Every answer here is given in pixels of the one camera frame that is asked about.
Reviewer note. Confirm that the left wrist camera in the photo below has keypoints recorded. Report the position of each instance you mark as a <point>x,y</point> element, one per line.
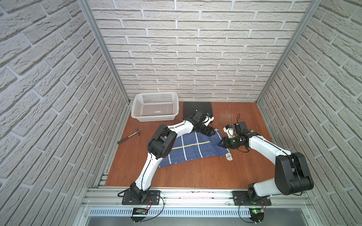
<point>208,120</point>

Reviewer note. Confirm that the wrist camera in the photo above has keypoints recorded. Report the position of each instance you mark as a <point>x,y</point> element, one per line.
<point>208,120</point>
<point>236,130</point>

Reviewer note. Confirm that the blue plaid pillowcase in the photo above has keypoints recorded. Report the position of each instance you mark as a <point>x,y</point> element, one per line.
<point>193,146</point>

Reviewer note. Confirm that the white care label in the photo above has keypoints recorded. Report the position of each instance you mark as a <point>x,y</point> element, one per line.
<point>229,157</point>

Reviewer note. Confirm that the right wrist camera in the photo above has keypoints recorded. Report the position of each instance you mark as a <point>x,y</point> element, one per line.
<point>236,130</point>

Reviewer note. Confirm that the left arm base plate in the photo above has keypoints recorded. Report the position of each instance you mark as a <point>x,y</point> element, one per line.
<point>152,197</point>

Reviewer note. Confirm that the white plastic basket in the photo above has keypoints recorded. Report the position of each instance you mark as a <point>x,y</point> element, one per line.
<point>155,106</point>

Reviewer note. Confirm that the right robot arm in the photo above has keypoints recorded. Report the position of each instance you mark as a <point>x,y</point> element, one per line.
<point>291,176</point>

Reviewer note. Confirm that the controller box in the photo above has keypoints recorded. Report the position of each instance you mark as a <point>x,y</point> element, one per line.
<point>139,214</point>
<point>257,215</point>

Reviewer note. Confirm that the right controller box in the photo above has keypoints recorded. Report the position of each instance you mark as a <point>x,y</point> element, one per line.
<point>257,215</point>

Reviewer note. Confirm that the aluminium mounting rail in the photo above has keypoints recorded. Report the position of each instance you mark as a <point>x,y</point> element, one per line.
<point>182,197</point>

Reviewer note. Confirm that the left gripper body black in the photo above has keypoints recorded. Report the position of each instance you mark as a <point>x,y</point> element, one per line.
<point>206,129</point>

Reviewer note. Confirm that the black plastic tool case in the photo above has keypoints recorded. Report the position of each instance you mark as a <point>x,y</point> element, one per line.
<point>190,108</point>

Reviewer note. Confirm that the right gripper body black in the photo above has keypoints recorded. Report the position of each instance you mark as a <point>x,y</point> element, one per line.
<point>232,143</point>

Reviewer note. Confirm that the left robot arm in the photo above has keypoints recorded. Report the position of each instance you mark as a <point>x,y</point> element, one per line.
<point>160,146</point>

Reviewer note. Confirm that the steel claw hammer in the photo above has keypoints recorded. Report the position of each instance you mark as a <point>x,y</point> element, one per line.
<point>137,132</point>

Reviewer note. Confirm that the left controller box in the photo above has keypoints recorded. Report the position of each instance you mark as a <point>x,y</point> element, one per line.
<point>139,214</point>

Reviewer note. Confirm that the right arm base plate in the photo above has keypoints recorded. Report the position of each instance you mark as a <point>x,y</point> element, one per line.
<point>247,198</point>

